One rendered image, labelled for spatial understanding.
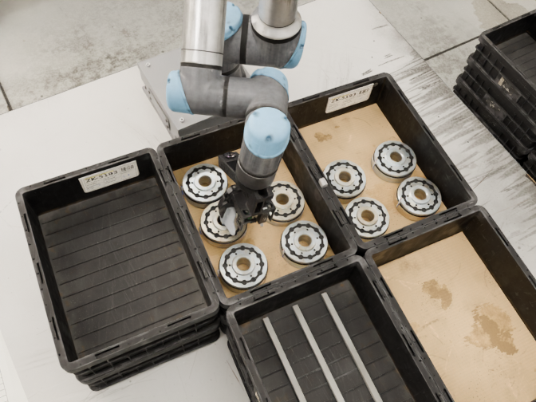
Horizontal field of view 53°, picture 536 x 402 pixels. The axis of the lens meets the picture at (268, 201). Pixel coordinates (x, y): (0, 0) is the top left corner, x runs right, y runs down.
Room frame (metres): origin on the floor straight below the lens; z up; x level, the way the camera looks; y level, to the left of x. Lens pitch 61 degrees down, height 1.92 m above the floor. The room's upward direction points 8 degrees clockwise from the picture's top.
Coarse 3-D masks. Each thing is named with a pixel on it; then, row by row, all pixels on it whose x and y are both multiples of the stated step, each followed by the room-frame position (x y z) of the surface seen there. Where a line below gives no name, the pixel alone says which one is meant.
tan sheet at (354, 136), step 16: (352, 112) 0.89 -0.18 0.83; (368, 112) 0.90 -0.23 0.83; (304, 128) 0.82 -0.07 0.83; (320, 128) 0.83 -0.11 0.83; (336, 128) 0.84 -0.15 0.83; (352, 128) 0.84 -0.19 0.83; (368, 128) 0.85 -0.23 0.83; (384, 128) 0.86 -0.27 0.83; (320, 144) 0.78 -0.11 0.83; (336, 144) 0.79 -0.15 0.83; (352, 144) 0.79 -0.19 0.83; (368, 144) 0.80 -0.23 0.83; (320, 160) 0.73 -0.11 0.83; (352, 160) 0.75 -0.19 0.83; (368, 160) 0.75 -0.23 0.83; (368, 176) 0.71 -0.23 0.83; (416, 176) 0.72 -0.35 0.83; (368, 192) 0.66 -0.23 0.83; (384, 192) 0.67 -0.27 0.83; (400, 224) 0.59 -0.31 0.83
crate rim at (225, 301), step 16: (208, 128) 0.71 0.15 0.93; (224, 128) 0.72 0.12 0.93; (160, 144) 0.65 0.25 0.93; (176, 144) 0.66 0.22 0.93; (160, 160) 0.61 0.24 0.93; (304, 160) 0.66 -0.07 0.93; (176, 192) 0.54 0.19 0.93; (320, 192) 0.59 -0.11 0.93; (336, 208) 0.55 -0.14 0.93; (192, 224) 0.48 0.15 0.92; (352, 240) 0.48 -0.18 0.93; (208, 256) 0.41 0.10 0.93; (336, 256) 0.44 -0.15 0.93; (208, 272) 0.37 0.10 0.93; (304, 272) 0.40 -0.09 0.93; (256, 288) 0.35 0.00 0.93; (272, 288) 0.36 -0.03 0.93; (224, 304) 0.32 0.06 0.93
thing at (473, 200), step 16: (368, 80) 0.92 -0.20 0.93; (320, 96) 0.85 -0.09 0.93; (400, 96) 0.88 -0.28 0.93; (288, 112) 0.79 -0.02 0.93; (416, 112) 0.84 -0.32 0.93; (304, 144) 0.70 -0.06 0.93; (432, 144) 0.75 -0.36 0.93; (448, 160) 0.71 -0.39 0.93; (320, 176) 0.62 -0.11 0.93; (464, 208) 0.59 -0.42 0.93; (352, 224) 0.52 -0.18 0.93; (416, 224) 0.54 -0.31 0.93; (384, 240) 0.49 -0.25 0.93
